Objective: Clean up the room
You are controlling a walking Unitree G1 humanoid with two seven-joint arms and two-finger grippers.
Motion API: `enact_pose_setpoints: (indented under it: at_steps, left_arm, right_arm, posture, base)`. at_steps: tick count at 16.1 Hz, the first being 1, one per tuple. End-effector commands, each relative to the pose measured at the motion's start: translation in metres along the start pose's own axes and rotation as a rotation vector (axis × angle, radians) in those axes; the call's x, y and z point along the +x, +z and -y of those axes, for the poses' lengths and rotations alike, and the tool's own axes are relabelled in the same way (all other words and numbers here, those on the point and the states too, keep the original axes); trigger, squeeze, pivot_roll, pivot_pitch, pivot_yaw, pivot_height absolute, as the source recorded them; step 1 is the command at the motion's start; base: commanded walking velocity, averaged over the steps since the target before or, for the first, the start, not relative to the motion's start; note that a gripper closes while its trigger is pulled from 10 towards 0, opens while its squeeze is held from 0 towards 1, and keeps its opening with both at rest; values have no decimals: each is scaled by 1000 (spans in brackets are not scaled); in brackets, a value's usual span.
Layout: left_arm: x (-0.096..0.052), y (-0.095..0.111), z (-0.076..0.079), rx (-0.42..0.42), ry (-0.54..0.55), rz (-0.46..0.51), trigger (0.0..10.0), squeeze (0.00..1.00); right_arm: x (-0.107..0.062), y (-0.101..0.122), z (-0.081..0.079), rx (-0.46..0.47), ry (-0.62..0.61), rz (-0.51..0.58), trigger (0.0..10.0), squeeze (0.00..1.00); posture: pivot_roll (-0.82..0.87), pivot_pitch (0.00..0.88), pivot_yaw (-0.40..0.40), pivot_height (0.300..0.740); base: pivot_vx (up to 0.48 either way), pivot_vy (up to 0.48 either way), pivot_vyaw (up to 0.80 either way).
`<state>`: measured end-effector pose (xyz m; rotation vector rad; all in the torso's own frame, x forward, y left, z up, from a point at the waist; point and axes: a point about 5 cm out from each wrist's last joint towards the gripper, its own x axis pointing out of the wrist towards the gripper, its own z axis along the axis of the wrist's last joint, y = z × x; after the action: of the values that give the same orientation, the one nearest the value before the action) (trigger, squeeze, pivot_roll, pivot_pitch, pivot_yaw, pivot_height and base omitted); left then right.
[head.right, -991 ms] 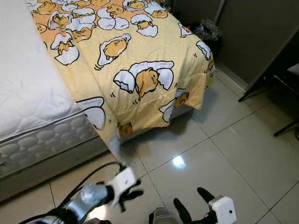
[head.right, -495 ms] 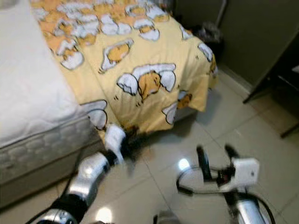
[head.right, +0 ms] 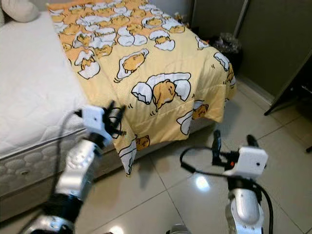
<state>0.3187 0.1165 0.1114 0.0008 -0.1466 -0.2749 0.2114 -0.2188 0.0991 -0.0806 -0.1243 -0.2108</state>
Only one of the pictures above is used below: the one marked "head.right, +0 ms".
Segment yellow cartoon egg blanket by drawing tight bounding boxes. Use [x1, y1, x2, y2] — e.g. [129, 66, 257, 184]
[46, 0, 237, 176]

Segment dark open cabinet door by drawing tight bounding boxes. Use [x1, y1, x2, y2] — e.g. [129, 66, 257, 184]
[264, 51, 312, 117]

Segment grey quilted bed mattress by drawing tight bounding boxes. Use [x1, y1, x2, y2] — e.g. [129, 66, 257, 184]
[0, 117, 215, 195]

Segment beige bed base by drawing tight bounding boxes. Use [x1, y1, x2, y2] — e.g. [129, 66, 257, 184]
[0, 171, 78, 221]

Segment grey robot foot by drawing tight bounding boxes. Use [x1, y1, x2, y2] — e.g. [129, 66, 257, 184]
[167, 223, 194, 234]

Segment black waste bin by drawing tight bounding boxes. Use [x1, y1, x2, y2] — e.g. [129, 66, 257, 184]
[212, 32, 245, 75]

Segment dark grey wardrobe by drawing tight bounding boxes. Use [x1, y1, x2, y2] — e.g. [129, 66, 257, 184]
[190, 0, 312, 98]

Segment beige plush toy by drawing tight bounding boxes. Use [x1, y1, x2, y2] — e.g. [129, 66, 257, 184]
[1, 0, 39, 23]

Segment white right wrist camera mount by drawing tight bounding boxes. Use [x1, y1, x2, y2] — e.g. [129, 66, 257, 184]
[227, 145, 269, 178]

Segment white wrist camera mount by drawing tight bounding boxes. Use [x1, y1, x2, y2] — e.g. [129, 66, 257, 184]
[80, 105, 108, 139]
[227, 145, 269, 178]

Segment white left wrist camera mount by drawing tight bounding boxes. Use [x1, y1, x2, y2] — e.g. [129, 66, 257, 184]
[80, 105, 108, 139]

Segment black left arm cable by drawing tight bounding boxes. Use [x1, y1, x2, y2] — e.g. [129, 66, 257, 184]
[51, 110, 84, 195]

